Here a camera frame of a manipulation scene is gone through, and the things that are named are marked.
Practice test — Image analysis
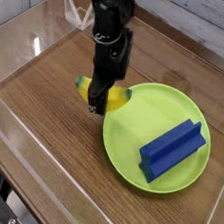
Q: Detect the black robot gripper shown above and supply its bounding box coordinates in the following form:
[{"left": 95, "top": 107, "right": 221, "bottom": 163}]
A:
[{"left": 88, "top": 25, "right": 133, "bottom": 116}]

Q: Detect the clear acrylic corner bracket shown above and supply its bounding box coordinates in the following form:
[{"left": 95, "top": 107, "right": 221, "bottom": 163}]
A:
[{"left": 64, "top": 0, "right": 94, "bottom": 31}]

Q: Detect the yellow toy banana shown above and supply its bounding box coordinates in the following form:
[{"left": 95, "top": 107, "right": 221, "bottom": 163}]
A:
[{"left": 75, "top": 75, "right": 132, "bottom": 112}]

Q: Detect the clear acrylic tray wall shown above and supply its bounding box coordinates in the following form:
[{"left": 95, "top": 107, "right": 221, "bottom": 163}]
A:
[{"left": 0, "top": 98, "right": 114, "bottom": 224}]

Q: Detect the black metal table leg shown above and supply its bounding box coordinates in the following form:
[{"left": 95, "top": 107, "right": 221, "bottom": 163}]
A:
[{"left": 0, "top": 179, "right": 21, "bottom": 224}]

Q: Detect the blue T-shaped block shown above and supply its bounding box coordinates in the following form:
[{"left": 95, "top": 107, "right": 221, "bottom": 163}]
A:
[{"left": 139, "top": 120, "right": 206, "bottom": 183}]

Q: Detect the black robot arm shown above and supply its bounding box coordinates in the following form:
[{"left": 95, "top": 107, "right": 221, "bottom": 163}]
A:
[{"left": 87, "top": 0, "right": 135, "bottom": 115}]

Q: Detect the green round plate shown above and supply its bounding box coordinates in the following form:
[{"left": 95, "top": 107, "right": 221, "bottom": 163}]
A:
[{"left": 103, "top": 83, "right": 211, "bottom": 194}]

